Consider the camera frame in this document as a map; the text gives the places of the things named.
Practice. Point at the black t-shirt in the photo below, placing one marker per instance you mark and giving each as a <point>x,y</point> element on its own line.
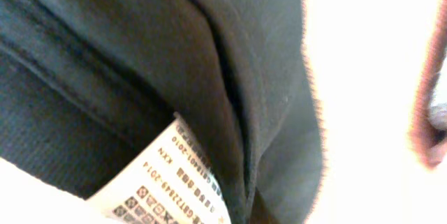
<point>86,85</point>

